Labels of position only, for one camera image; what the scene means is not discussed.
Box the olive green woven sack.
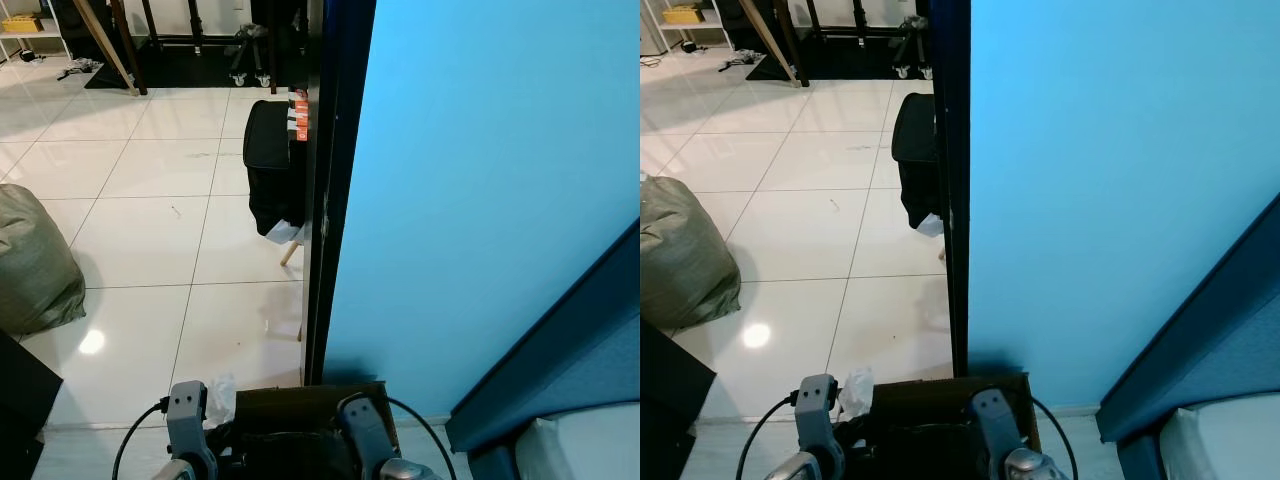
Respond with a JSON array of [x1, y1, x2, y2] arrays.
[[0, 183, 87, 337], [640, 174, 744, 333]]

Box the tall black wardrobe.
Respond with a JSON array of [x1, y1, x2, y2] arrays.
[[640, 317, 718, 480], [0, 328, 64, 480]]

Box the beige sheeted mattress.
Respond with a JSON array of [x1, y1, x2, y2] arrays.
[[1158, 391, 1280, 480], [514, 401, 641, 480]]

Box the white shelf rack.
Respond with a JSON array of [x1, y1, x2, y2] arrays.
[[0, 0, 69, 63], [645, 0, 733, 53]]

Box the light wooden table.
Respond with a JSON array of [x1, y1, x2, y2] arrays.
[[72, 0, 149, 97], [738, 0, 809, 89]]

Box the black draped wooden chair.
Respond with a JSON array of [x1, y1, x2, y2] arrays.
[[891, 92, 946, 263], [243, 98, 309, 269]]

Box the black wheeled tripod dolly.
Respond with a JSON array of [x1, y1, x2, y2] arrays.
[[892, 15, 938, 81], [228, 25, 278, 89]]

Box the brown cardboard box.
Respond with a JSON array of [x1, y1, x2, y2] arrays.
[[205, 380, 403, 480], [853, 372, 1043, 480]]

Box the orange red box stack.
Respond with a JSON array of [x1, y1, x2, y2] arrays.
[[287, 87, 310, 143]]

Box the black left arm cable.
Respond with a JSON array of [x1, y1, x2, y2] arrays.
[[111, 397, 173, 480], [736, 392, 803, 480]]

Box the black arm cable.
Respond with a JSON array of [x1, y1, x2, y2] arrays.
[[1028, 396, 1081, 480], [385, 396, 459, 480], [111, 397, 173, 480], [736, 392, 803, 480]]

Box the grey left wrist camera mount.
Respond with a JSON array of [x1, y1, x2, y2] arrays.
[[797, 373, 847, 463], [165, 380, 220, 471]]

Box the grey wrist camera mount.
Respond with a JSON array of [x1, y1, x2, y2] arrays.
[[797, 373, 847, 463], [967, 388, 1028, 463], [337, 393, 398, 473], [165, 380, 220, 471]]

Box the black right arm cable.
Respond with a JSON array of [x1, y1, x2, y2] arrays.
[[1028, 396, 1081, 480], [385, 396, 459, 480]]

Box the dark door frame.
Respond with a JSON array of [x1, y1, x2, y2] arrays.
[[928, 0, 973, 381], [302, 0, 378, 388]]

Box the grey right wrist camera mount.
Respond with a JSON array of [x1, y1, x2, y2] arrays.
[[967, 388, 1028, 463], [337, 393, 398, 473]]

